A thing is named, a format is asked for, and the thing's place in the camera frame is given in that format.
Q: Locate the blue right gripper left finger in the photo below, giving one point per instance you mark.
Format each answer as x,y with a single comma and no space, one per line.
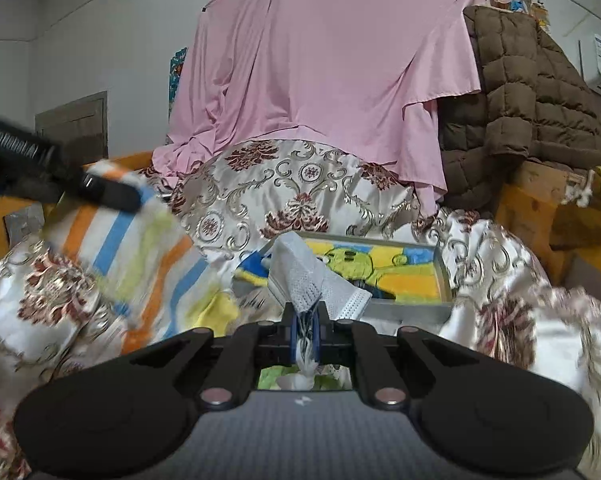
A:
294,335

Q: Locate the green patterned cloth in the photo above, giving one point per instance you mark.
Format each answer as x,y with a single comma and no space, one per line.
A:
324,377

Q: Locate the grey white mesh sock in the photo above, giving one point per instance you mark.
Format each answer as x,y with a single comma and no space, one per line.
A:
297,276

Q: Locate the blue wall poster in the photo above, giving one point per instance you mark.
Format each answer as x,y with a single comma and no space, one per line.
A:
175,69

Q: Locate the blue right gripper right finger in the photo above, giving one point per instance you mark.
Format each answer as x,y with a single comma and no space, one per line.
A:
316,332

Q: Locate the brown quilted jacket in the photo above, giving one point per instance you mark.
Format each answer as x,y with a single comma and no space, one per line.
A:
532,104

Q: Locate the grey wall panel door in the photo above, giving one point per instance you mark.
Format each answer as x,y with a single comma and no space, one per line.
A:
79,126

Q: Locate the grey metal tray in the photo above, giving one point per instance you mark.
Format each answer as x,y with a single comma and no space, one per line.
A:
385,315

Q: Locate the floral satin bed cover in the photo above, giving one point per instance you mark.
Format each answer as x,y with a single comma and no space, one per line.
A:
54,320

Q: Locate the wooden bed frame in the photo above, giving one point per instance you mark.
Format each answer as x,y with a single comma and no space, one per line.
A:
557,215

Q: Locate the white air conditioner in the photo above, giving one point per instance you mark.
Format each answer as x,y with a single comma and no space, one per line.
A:
600,67

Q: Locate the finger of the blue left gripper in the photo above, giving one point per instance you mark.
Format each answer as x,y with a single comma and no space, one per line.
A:
109,193

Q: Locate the striped colourful towel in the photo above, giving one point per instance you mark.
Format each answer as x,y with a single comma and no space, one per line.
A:
145,263

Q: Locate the pink hanging sheet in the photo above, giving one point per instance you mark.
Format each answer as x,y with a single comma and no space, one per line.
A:
363,76

